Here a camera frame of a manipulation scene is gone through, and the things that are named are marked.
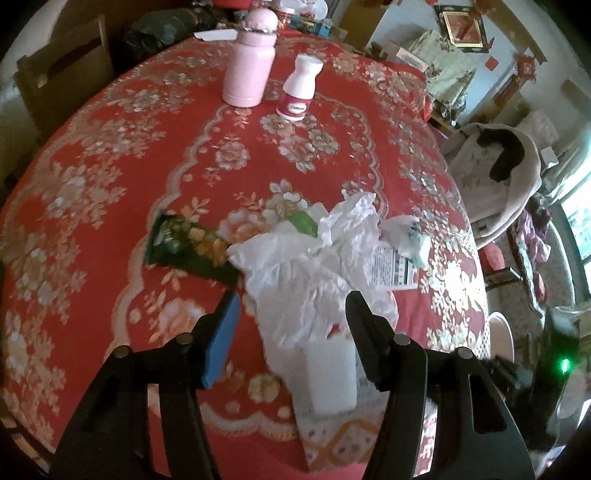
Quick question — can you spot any beige plastic bucket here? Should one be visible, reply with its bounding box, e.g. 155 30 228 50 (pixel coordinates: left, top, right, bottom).
487 311 515 365

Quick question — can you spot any red knot ornament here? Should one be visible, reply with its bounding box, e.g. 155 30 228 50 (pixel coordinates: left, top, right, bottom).
510 53 539 107

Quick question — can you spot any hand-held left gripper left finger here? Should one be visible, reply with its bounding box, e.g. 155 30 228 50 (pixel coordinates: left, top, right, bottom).
48 290 242 480

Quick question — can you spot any white tissue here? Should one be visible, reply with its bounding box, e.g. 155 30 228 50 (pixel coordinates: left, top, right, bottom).
318 191 380 252

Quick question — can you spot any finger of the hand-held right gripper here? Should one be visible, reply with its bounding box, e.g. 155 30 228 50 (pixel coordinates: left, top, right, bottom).
487 356 533 400

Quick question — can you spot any white bottle pink label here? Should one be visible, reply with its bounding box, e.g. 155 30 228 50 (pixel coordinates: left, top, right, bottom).
276 54 322 122

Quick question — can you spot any black plastic bag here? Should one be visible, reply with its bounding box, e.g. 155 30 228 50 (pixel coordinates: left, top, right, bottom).
124 7 222 47

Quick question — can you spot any black garment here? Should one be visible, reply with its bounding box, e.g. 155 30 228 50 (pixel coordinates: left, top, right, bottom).
478 129 527 183

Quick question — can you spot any small wooden chair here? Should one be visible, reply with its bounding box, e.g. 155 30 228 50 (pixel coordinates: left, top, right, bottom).
480 268 525 292

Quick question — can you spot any wooden slatted chair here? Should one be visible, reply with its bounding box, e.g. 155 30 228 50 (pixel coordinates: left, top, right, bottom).
14 14 116 146

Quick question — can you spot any red floral tablecloth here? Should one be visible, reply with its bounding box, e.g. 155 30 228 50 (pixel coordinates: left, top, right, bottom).
0 32 492 480

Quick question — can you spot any pink clothes pile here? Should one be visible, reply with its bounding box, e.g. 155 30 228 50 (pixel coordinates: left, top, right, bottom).
517 194 552 278

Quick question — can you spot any dark green snack packet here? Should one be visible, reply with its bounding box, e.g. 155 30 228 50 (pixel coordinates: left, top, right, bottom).
145 211 242 288

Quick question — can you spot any floral cover cloth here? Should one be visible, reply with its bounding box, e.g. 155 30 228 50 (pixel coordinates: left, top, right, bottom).
406 28 478 109

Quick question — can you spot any pink thermos bottle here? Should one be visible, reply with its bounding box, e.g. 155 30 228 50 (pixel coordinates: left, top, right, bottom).
222 8 278 108

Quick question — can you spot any green and white packet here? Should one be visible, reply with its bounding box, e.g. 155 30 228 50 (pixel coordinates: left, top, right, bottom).
286 209 326 240

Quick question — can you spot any framed diamond picture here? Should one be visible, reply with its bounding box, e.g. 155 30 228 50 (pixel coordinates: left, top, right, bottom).
434 4 490 51

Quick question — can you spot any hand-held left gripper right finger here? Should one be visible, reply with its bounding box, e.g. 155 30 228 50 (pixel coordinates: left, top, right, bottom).
345 290 539 480

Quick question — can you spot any printed paper carton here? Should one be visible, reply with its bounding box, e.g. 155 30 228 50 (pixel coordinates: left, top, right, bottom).
372 242 419 292

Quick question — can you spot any red seat cushion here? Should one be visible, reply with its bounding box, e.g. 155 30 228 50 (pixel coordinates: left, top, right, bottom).
478 242 509 278

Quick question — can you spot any large white plastic bag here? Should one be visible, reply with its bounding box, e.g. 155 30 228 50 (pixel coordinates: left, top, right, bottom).
227 231 399 365

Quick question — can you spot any floral sofa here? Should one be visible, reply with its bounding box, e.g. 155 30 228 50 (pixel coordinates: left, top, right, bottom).
512 222 585 319

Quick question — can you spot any window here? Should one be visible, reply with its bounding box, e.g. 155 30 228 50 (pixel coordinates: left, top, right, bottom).
561 175 591 296

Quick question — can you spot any white plastic shopping bag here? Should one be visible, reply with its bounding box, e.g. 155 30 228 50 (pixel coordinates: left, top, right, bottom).
288 0 329 20

